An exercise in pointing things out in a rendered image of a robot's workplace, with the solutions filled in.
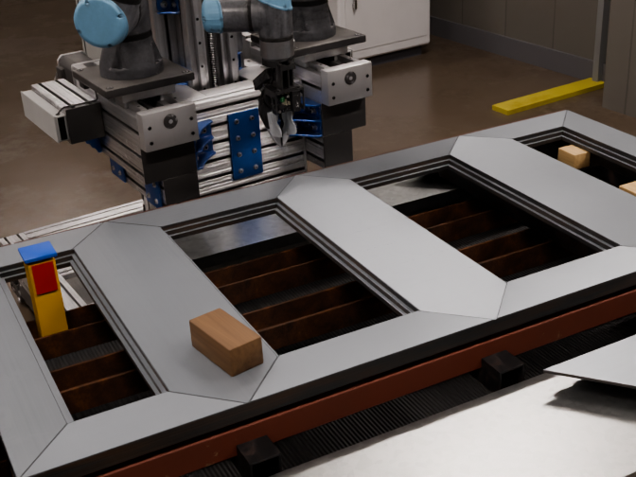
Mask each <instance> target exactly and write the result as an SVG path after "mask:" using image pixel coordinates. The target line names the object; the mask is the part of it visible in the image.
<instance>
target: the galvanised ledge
mask: <svg viewBox="0 0 636 477"><path fill-rule="evenodd" d="M367 191H369V192H370V193H372V194H373V195H375V196H376V197H378V198H379V199H381V200H382V201H384V202H385V203H387V204H389V205H391V206H392V207H394V208H395V209H396V210H397V211H399V212H400V213H402V214H406V213H410V212H413V211H416V210H420V209H423V208H427V207H431V206H434V205H438V204H442V203H447V202H451V201H454V200H458V199H462V198H465V197H468V196H472V195H471V194H469V193H467V192H466V191H465V190H463V189H461V188H460V187H458V186H456V185H454V184H452V183H450V182H448V181H447V180H445V179H443V178H441V177H440V176H439V175H431V174H427V175H423V176H419V177H415V178H412V179H408V180H404V181H400V182H397V183H393V184H390V185H383V186H379V187H375V188H371V189H368V190H367ZM174 241H175V242H176V243H177V244H178V245H179V246H180V247H181V249H182V250H183V251H184V252H185V253H186V254H187V255H188V256H189V257H190V259H191V260H192V261H193V262H194V263H195V264H196V265H197V266H198V267H199V268H200V270H201V269H205V268H209V267H212V266H216V265H220V264H222V263H226V262H230V261H233V260H237V259H241V258H244V257H247V256H253V255H257V254H261V253H264V252H268V251H271V250H274V249H278V248H281V247H285V246H289V245H292V244H295V243H299V242H302V241H306V239H305V238H304V237H303V236H301V235H300V234H299V233H298V232H297V231H295V230H294V229H293V228H292V227H291V226H289V225H288V224H287V223H286V222H285V221H283V220H282V219H281V218H279V217H278V216H277V215H276V214H272V215H269V216H265V217H261V218H257V219H253V220H249V221H243V222H240V223H236V224H232V225H228V226H224V227H221V228H217V229H213V230H210V231H206V232H202V233H199V234H195V235H191V236H187V237H183V238H177V239H174Z"/></svg>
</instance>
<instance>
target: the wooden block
mask: <svg viewBox="0 0 636 477"><path fill-rule="evenodd" d="M189 326H190V334H191V342H192V346H193V347H195V348H196V349H197V350H198V351H200V352H201V353H202V354H204V355H205V357H206V358H208V359H209V360H210V361H212V362H213V363H214V364H216V365H217V366H218V367H220V368H221V369H222V370H224V371H225V372H226V373H227V374H229V375H230V376H231V377H234V376H236V375H238V374H240V373H242V372H244V371H247V370H249V369H251V368H253V367H255V366H258V365H260V364H262V363H263V352H262V342H261V336H260V335H258V334H257V333H255V332H254V331H252V330H251V329H250V328H248V327H247V326H246V325H244V324H243V323H241V322H240V321H238V320H237V319H236V318H234V317H233V316H231V315H230V314H228V313H227V312H225V311H224V310H223V309H214V310H212V311H210V312H208V313H206V314H203V315H201V316H198V317H196V318H193V319H191V320H189Z"/></svg>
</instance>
